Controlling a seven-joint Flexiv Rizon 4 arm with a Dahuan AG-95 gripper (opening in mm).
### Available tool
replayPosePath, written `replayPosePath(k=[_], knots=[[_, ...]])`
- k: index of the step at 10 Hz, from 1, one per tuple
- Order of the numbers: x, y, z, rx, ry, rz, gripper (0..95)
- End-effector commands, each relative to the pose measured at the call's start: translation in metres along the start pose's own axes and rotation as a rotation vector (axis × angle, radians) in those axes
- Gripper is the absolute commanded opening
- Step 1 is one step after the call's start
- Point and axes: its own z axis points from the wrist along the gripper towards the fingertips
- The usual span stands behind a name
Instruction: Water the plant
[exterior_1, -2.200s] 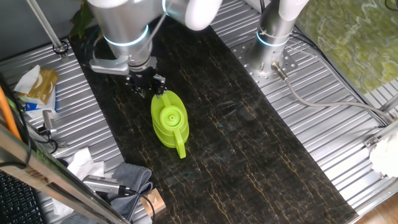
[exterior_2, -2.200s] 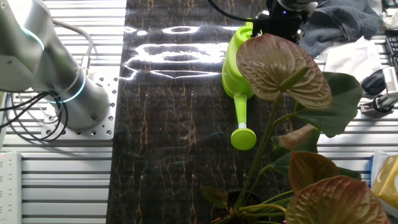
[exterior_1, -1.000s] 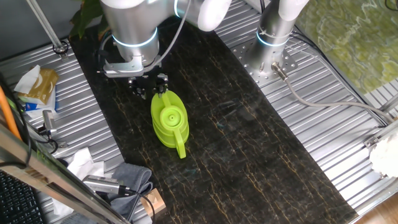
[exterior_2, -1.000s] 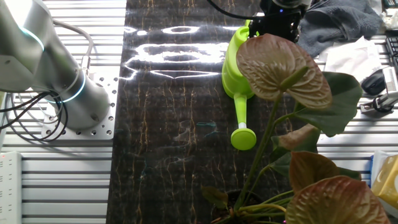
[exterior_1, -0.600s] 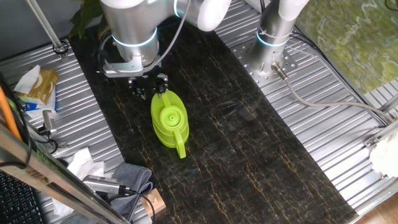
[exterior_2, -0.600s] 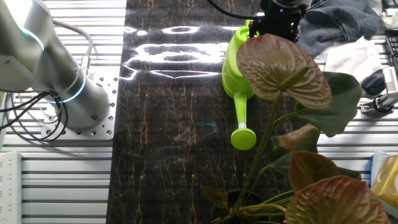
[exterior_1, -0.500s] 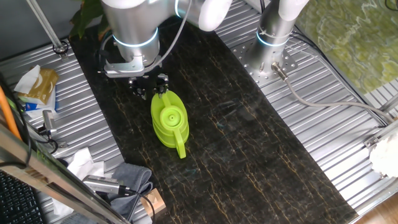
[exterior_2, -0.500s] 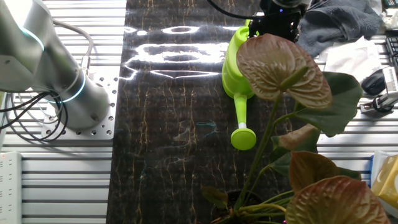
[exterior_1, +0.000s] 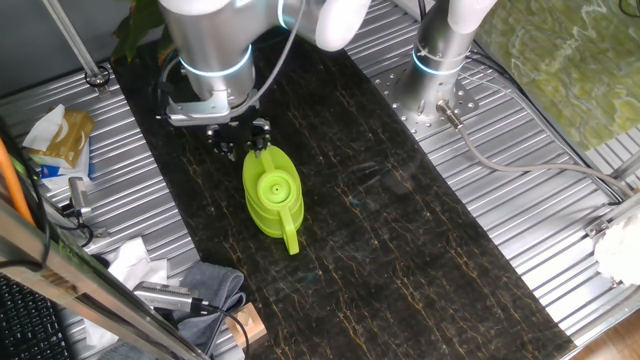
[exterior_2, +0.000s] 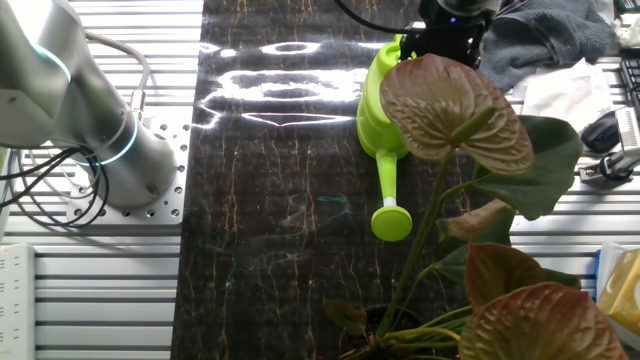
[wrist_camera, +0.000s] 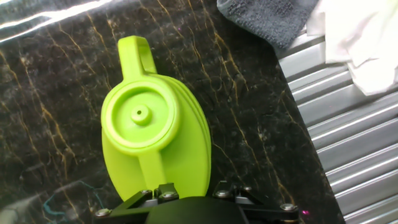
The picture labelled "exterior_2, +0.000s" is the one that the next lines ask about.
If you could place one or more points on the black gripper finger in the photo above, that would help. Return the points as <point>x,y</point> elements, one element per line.
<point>475,50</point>
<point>410,47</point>

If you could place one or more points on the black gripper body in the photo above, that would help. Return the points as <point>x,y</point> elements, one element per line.
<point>450,30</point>

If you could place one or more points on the lime green watering can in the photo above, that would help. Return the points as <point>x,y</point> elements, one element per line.
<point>380,130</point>

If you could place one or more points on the plant in red pot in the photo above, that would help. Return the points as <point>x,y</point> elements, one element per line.
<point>450,105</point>

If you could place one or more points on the grey towel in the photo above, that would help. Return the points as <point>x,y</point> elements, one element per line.
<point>540,35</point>

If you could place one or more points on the white paper towel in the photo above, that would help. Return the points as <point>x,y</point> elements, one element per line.
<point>565,95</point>

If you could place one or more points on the black computer mouse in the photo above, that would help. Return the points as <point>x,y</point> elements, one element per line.
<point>600,132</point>

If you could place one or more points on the black keyboard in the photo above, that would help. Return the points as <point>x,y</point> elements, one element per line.
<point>631,75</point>

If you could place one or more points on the black marble pattern mat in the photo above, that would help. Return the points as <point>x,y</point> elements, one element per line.
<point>275,175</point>

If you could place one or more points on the yellow tissue pack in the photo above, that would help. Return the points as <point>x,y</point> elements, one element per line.
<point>625,295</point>

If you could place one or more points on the white power strip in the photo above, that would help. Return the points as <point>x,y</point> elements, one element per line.
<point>15,300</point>

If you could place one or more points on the aluminium camera mount bar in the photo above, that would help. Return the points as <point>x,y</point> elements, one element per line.
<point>592,172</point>

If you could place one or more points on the perforated silver base plate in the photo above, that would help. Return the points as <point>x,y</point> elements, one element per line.
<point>170,200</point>

